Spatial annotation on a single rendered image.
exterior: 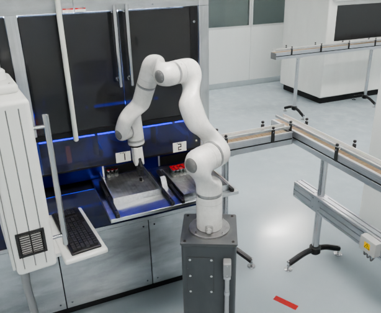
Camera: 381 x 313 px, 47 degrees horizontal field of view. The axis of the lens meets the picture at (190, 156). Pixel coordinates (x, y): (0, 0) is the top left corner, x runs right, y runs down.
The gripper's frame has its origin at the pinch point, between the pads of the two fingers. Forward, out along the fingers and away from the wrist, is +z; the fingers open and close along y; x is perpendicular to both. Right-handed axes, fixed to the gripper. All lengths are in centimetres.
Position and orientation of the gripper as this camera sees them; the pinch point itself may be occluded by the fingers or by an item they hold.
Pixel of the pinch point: (140, 171)
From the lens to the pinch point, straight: 229.4
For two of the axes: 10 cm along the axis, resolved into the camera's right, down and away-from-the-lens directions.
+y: 2.9, 3.6, -8.9
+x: 9.5, -1.9, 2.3
